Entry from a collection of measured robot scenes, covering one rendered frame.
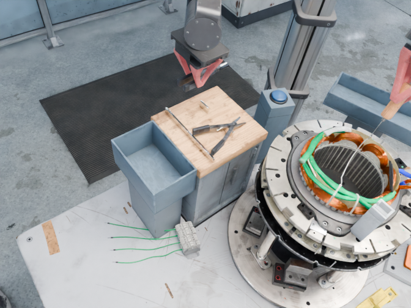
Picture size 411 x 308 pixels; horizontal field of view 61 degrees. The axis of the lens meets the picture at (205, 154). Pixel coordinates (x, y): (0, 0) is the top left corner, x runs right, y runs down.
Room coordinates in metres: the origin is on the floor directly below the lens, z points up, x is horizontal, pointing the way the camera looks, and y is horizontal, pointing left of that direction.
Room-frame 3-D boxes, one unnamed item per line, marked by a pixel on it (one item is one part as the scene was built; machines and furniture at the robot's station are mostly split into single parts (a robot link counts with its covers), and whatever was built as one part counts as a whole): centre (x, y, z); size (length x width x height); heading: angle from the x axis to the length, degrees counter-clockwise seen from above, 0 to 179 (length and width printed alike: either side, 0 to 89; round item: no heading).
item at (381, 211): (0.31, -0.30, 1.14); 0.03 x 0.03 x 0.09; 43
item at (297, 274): (0.31, -0.26, 0.85); 0.06 x 0.04 x 0.05; 85
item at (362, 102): (0.72, -0.43, 0.92); 0.25 x 0.11 x 0.28; 63
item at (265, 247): (0.36, -0.18, 0.91); 0.02 x 0.02 x 0.21
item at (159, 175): (0.44, 0.11, 0.92); 0.17 x 0.11 x 0.28; 45
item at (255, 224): (0.44, -0.16, 0.83); 0.05 x 0.04 x 0.02; 161
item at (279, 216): (0.36, -0.16, 1.06); 0.09 x 0.04 x 0.01; 43
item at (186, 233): (0.38, 0.01, 0.80); 0.10 x 0.05 x 0.04; 27
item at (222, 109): (0.55, 0.00, 1.05); 0.20 x 0.19 x 0.02; 135
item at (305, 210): (0.34, -0.20, 1.10); 0.03 x 0.01 x 0.01; 43
